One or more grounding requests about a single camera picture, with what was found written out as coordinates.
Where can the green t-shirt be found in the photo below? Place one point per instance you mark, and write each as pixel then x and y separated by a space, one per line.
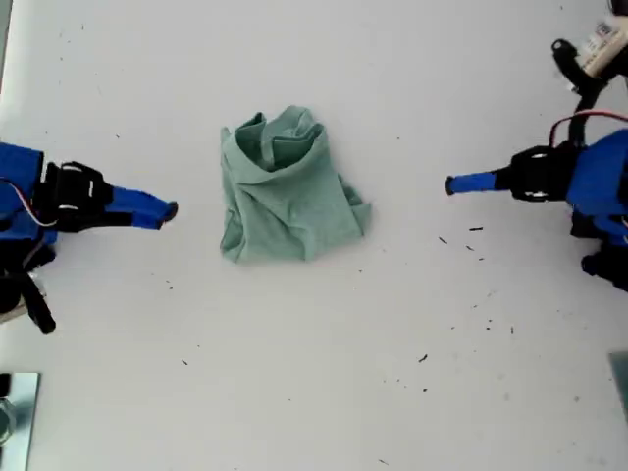
pixel 289 206

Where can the black camera box on stalk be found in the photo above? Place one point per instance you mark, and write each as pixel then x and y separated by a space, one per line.
pixel 564 49
pixel 41 309

